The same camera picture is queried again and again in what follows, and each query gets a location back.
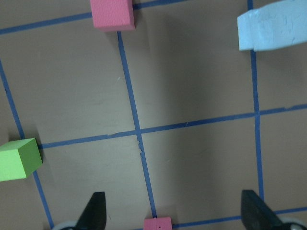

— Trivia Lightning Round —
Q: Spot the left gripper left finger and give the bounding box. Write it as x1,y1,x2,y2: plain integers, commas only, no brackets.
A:
74,192,106,230

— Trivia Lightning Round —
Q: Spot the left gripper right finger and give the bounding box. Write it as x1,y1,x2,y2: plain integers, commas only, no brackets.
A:
241,190,283,230

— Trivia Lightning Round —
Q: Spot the light blue block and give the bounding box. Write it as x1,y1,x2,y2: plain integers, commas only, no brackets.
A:
248,0,307,51
237,10,254,51

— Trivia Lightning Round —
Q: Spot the left near crimson block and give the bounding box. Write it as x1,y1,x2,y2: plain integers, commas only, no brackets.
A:
143,217,172,230

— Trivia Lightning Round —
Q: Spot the crimson block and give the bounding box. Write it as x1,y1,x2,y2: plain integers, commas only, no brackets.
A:
90,0,135,32
143,217,172,230

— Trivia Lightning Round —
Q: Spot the green foam block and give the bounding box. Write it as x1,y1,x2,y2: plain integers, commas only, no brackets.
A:
0,138,42,182

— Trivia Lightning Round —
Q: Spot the left far crimson block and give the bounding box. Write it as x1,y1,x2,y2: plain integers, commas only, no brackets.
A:
90,0,135,32

